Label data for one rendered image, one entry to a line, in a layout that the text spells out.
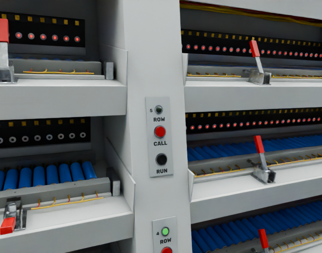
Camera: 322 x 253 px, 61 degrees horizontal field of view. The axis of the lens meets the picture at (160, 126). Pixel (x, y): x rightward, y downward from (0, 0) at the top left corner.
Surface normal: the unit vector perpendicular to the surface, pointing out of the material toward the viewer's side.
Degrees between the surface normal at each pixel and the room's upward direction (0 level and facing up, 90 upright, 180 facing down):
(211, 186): 19
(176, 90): 90
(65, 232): 109
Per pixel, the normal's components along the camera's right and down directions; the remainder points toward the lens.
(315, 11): 0.39, 0.32
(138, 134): 0.39, 0.00
